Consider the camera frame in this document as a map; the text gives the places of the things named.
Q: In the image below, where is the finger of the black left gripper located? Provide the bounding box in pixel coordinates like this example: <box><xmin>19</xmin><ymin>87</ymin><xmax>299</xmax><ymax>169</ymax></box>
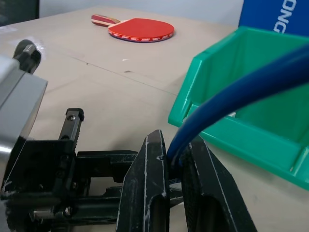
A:
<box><xmin>76</xmin><ymin>150</ymin><xmax>139</xmax><ymax>185</ymax></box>
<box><xmin>72</xmin><ymin>186</ymin><xmax>123</xmax><ymax>225</ymax></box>

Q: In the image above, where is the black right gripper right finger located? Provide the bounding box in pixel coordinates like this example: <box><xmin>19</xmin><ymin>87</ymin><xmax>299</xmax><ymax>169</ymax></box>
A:
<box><xmin>180</xmin><ymin>139</ymin><xmax>258</xmax><ymax>232</ymax></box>

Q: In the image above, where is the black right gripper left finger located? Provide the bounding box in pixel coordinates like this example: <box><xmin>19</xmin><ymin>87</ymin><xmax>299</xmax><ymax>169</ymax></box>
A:
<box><xmin>116</xmin><ymin>129</ymin><xmax>170</xmax><ymax>232</ymax></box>

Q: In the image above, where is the blue cable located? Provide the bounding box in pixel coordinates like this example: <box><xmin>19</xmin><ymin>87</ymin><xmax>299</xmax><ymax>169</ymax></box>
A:
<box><xmin>166</xmin><ymin>43</ymin><xmax>309</xmax><ymax>170</ymax></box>

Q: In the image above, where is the green plastic bin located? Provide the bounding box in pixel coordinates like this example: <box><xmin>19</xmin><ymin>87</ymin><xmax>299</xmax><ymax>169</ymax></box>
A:
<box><xmin>168</xmin><ymin>26</ymin><xmax>309</xmax><ymax>191</ymax></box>

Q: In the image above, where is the red table tennis paddle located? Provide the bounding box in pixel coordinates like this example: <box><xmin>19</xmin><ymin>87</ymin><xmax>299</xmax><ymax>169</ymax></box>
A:
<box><xmin>91</xmin><ymin>14</ymin><xmax>175</xmax><ymax>44</ymax></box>

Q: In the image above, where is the dark background furniture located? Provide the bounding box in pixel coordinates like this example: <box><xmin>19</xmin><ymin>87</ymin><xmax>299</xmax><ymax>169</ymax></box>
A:
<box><xmin>0</xmin><ymin>0</ymin><xmax>40</xmax><ymax>27</ymax></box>

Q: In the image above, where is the blue box with white letters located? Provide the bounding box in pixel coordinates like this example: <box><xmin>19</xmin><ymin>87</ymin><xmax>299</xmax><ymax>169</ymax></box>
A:
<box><xmin>238</xmin><ymin>0</ymin><xmax>309</xmax><ymax>37</ymax></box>

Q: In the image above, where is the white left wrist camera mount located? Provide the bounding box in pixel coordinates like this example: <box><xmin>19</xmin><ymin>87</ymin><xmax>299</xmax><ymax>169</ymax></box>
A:
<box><xmin>0</xmin><ymin>39</ymin><xmax>49</xmax><ymax>159</ymax></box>

